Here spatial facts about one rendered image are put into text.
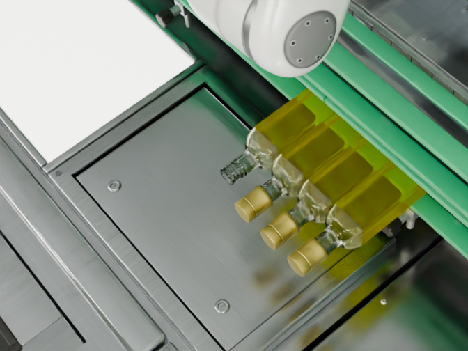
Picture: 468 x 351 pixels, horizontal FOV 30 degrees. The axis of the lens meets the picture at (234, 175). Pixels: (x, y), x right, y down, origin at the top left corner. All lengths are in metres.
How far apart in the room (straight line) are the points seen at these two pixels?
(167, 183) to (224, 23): 0.64
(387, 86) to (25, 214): 0.63
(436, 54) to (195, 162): 0.46
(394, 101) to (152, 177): 0.46
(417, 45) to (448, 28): 0.05
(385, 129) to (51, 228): 0.56
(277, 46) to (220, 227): 0.63
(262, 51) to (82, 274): 0.68
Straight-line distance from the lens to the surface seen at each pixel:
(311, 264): 1.17
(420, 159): 1.20
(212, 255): 1.34
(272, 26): 0.76
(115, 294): 1.35
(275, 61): 0.78
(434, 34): 1.21
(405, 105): 1.16
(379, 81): 1.18
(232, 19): 0.80
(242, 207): 1.22
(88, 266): 1.38
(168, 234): 1.37
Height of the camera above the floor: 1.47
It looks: 16 degrees down
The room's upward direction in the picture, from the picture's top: 127 degrees counter-clockwise
